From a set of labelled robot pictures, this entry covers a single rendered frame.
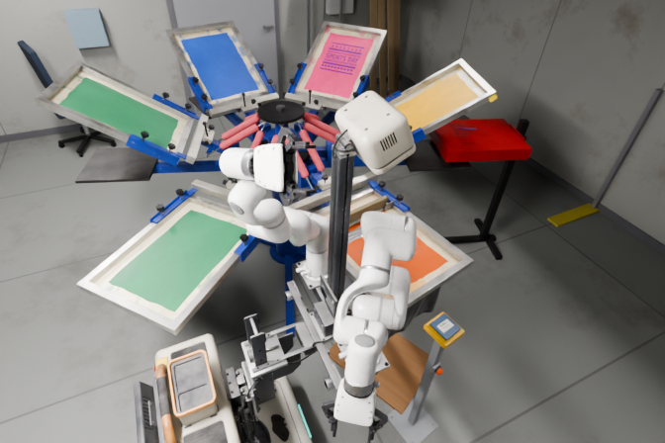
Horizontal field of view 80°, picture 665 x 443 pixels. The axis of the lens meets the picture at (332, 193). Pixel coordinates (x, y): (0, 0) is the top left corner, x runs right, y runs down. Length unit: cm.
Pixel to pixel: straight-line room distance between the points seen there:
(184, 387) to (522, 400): 208
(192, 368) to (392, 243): 100
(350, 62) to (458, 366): 245
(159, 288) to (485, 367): 211
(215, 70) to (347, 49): 112
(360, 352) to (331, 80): 271
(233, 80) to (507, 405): 302
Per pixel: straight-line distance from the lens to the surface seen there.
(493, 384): 303
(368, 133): 108
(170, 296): 208
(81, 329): 342
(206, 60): 355
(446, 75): 310
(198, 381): 175
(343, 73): 346
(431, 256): 222
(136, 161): 309
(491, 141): 307
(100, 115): 280
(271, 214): 112
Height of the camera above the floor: 251
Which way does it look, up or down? 38 degrees down
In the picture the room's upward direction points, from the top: 2 degrees clockwise
